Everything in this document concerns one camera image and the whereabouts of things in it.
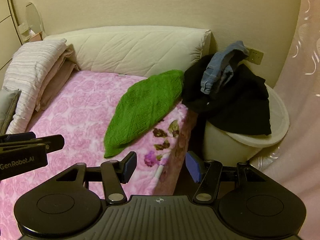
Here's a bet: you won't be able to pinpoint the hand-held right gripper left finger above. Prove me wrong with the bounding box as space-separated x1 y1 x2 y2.
55 151 138 204

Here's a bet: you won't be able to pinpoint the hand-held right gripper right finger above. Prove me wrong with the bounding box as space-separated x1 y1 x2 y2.
185 151 269 203

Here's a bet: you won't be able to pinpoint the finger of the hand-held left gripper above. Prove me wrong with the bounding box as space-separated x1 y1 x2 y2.
0 134 65 153
0 131 37 144

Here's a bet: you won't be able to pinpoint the green knitted vest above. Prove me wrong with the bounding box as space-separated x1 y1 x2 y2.
104 69 185 159

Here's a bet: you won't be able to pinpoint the grey pillow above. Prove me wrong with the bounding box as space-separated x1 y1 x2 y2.
0 89 22 135

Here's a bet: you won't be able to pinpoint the pink floral blanket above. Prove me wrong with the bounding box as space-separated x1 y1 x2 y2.
0 70 190 240

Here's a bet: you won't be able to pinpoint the white laundry basket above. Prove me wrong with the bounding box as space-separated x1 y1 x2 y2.
202 82 290 163

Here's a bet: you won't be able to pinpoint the folded beige blanket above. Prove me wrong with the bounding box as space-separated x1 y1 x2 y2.
35 44 80 112

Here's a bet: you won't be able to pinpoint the white striped quilt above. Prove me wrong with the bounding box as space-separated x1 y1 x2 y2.
2 38 68 134

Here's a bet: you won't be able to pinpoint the black garment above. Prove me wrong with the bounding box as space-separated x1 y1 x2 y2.
181 54 272 136

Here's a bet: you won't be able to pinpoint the blue jeans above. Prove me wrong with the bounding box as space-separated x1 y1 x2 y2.
201 40 250 94

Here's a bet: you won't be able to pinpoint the tissue box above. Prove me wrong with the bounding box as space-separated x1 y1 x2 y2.
18 23 35 43

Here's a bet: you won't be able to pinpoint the cream wardrobe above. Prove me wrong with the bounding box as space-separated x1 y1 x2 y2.
0 0 21 73

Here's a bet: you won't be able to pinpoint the white quilted headboard cushion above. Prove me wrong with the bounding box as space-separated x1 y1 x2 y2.
44 26 212 77

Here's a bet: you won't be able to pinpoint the pink curtain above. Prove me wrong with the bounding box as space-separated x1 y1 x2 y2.
250 0 320 205

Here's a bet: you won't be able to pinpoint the wall socket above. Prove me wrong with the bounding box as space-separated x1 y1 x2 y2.
246 48 264 64

